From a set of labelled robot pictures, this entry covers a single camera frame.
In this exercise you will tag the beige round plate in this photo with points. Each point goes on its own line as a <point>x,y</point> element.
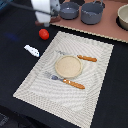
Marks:
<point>68,66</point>

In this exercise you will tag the grey frying pan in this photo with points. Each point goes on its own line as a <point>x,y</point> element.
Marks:
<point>69,10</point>

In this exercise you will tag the brown sausage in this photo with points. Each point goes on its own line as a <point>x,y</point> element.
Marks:
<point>53,20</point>

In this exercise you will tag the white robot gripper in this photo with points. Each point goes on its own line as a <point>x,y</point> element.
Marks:
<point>45,10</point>

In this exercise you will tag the red tomato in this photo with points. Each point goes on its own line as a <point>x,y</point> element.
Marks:
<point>44,34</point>

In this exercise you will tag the knife with wooden handle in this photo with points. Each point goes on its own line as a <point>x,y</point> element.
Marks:
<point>78,56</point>

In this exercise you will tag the beige bowl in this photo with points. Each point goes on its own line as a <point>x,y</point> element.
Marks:
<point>123,16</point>

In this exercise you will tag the grey cooking pot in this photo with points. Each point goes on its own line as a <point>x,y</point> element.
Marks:
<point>91,13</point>

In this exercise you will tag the brown wooden board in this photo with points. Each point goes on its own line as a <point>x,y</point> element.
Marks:
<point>106,28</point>

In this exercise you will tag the fork with wooden handle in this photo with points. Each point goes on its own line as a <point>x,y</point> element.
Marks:
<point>69,82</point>

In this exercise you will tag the white woven placemat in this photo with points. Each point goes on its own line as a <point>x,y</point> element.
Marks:
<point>74,105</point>

